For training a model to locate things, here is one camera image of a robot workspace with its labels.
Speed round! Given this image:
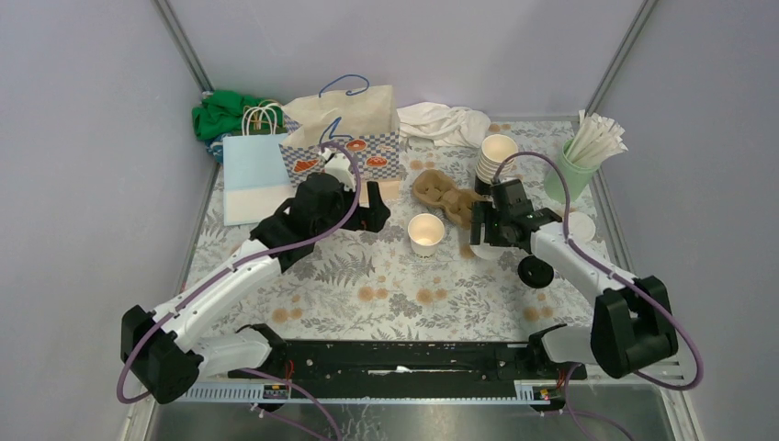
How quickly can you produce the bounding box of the green straw holder cup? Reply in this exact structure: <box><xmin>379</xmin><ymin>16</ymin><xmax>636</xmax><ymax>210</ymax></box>
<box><xmin>544</xmin><ymin>140</ymin><xmax>598</xmax><ymax>203</ymax></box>

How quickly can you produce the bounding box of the stack of black paper cups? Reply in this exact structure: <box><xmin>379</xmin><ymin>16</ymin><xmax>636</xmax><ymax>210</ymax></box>
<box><xmin>476</xmin><ymin>134</ymin><xmax>519</xmax><ymax>184</ymax></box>

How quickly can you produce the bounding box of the light blue paper bag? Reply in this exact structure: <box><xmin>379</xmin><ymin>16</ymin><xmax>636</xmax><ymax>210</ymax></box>
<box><xmin>222</xmin><ymin>102</ymin><xmax>293</xmax><ymax>226</ymax></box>

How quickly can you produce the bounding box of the blue checkered paper bag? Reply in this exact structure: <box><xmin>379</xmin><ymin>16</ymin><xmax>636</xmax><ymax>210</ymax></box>
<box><xmin>279</xmin><ymin>74</ymin><xmax>402</xmax><ymax>201</ymax></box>

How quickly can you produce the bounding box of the stack of brown cup carriers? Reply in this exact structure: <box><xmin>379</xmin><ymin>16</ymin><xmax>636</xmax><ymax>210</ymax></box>
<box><xmin>412</xmin><ymin>169</ymin><xmax>486</xmax><ymax>230</ymax></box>

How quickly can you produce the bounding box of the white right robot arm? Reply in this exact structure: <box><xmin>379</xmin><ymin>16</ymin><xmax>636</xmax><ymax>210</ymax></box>
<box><xmin>470</xmin><ymin>179</ymin><xmax>679</xmax><ymax>379</ymax></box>

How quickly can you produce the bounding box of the black coffee lid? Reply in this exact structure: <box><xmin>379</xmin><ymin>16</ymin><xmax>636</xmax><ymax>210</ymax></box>
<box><xmin>517</xmin><ymin>255</ymin><xmax>554</xmax><ymax>289</ymax></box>

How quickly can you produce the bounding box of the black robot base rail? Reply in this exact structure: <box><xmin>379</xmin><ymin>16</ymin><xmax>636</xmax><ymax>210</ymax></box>
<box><xmin>255</xmin><ymin>324</ymin><xmax>573</xmax><ymax>399</ymax></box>

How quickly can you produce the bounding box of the white coffee lid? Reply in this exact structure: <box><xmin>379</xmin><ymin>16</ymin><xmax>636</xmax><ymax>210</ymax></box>
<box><xmin>469</xmin><ymin>243</ymin><xmax>505</xmax><ymax>261</ymax></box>

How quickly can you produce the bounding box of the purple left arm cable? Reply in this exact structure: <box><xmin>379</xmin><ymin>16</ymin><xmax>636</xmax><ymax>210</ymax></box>
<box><xmin>115</xmin><ymin>141</ymin><xmax>363</xmax><ymax>441</ymax></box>

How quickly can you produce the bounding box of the white paper coffee cup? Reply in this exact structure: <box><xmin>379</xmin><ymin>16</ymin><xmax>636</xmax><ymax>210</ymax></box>
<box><xmin>407</xmin><ymin>213</ymin><xmax>446</xmax><ymax>257</ymax></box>

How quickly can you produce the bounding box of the green cloth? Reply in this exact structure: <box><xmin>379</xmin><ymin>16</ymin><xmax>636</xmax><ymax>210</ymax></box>
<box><xmin>191</xmin><ymin>90</ymin><xmax>287</xmax><ymax>141</ymax></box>

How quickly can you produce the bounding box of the white cloth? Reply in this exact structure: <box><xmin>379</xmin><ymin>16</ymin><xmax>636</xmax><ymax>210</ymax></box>
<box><xmin>397</xmin><ymin>102</ymin><xmax>491</xmax><ymax>148</ymax></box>

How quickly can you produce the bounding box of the stack of white lids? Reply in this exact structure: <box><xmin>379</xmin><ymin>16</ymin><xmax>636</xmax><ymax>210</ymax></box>
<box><xmin>568</xmin><ymin>211</ymin><xmax>596</xmax><ymax>243</ymax></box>

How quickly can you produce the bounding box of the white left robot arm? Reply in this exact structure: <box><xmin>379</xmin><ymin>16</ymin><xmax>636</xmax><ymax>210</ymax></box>
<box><xmin>117</xmin><ymin>173</ymin><xmax>390</xmax><ymax>404</ymax></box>

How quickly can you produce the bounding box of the bundle of white wrapped straws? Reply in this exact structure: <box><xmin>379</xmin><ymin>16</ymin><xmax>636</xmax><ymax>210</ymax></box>
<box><xmin>563</xmin><ymin>110</ymin><xmax>628</xmax><ymax>168</ymax></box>

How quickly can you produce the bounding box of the floral tablecloth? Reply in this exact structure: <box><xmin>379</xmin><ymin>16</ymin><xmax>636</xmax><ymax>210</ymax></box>
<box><xmin>207</xmin><ymin>139</ymin><xmax>593</xmax><ymax>341</ymax></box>

